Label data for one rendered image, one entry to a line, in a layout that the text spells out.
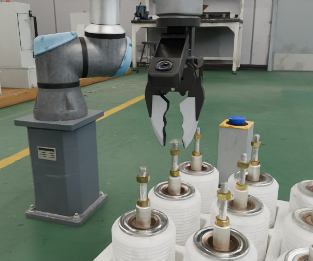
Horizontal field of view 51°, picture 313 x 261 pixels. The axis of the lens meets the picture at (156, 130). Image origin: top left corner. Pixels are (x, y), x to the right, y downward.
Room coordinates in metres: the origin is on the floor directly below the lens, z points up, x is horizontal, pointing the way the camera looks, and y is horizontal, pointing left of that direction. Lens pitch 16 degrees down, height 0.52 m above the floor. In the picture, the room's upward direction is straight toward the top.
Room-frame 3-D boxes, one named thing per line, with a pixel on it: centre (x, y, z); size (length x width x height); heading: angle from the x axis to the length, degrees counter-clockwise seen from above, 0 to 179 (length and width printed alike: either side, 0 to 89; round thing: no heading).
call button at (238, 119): (0.79, -0.20, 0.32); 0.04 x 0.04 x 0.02
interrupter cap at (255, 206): (0.50, -0.14, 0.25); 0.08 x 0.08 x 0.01
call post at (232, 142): (0.79, -0.20, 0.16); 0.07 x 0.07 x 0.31; 64
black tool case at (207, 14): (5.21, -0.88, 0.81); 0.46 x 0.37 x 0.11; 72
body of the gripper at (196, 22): (0.57, -0.04, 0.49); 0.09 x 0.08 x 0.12; 163
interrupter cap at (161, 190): (0.55, -0.03, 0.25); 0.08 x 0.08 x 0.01
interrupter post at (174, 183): (0.55, -0.03, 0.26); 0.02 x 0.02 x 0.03
